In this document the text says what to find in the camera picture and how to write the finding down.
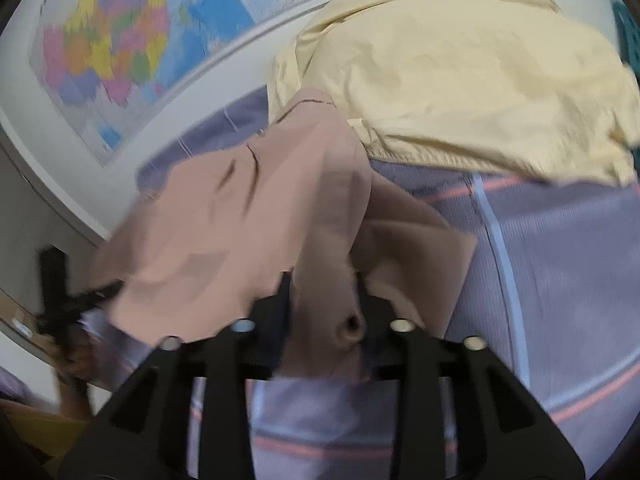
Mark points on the pale yellow garment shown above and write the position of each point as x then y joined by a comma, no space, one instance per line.
450,70

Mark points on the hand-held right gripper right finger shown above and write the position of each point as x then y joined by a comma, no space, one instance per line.
371,309

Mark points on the colourful wall map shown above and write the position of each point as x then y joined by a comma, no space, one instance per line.
125,35

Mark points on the teal object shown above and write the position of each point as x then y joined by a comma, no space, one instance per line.
627,30

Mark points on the mustard yellow cloth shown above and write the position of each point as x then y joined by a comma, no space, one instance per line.
45,435

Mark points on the purple plaid bed sheet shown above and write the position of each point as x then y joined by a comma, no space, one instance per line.
550,285

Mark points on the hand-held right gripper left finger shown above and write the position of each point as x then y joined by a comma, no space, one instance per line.
285,305

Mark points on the person's left forearm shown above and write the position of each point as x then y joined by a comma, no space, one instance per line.
75,400

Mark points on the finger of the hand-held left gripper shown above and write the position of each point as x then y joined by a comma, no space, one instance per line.
100,294

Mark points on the beige pink garment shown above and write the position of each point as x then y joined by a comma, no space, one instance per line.
225,240

